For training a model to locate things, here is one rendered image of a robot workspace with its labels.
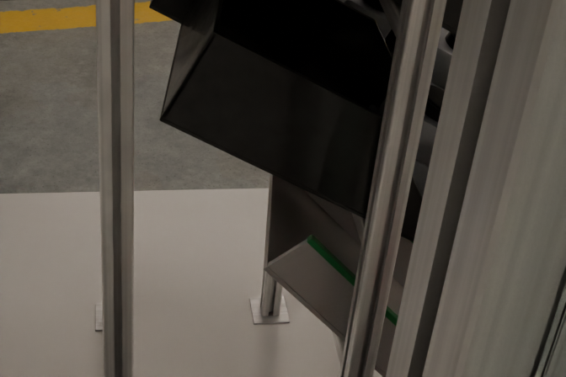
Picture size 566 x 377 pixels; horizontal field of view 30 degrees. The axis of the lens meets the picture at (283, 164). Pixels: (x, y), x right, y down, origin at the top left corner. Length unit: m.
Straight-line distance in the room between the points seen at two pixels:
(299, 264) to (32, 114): 2.34
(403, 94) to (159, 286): 0.64
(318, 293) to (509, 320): 0.60
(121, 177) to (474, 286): 0.48
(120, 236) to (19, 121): 2.36
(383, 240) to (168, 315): 0.52
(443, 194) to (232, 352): 0.97
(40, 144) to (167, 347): 1.83
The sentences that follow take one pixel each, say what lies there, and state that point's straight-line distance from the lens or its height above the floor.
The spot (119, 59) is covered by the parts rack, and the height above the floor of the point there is 1.38.
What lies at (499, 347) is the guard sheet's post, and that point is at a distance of 0.16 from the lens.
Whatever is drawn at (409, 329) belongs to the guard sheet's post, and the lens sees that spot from 0.19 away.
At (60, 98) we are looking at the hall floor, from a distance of 3.10.
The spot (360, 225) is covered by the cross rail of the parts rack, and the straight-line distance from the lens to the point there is 0.72.
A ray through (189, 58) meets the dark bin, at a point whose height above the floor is 1.34.
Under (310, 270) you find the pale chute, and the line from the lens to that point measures 0.74.
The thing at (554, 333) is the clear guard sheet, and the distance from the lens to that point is 0.16.
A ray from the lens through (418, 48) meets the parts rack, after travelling 0.61.
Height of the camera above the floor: 1.68
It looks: 36 degrees down
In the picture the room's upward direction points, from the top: 6 degrees clockwise
